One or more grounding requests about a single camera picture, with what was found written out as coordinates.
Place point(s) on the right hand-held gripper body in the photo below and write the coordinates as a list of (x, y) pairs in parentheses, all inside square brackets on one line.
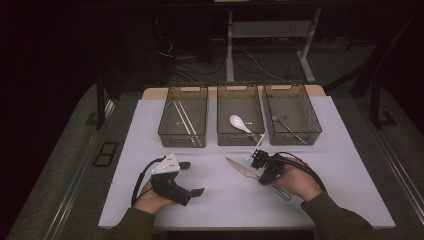
[(273, 168)]

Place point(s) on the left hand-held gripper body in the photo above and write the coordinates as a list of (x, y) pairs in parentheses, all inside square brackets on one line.
[(166, 185)]

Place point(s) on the steel knife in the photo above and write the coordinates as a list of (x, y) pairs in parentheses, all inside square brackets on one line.
[(241, 169)]

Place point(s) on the smoky clear plastic bin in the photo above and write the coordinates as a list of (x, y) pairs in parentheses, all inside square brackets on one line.
[(300, 110), (181, 138), (240, 138)]

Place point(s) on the steel fork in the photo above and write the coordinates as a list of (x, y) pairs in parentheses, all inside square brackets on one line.
[(286, 126)]

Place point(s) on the white plastic spoon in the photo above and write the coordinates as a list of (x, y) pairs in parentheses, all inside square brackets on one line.
[(236, 120)]

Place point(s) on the white chopstick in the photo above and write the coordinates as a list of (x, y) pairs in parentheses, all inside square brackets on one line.
[(181, 117), (187, 115)]

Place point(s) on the person's left hand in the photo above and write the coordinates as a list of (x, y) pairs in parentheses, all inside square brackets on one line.
[(150, 201)]

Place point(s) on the person's right hand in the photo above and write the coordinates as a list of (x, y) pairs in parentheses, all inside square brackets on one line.
[(298, 181)]

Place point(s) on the wooden board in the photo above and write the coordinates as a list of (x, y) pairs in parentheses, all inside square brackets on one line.
[(153, 92)]

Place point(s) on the white metal stand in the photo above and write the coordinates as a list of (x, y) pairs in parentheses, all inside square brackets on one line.
[(230, 50)]

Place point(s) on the black metal stand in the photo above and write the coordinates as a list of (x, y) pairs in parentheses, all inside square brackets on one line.
[(375, 83)]

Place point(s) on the black floor socket frame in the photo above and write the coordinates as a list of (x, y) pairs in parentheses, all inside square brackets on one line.
[(100, 154)]

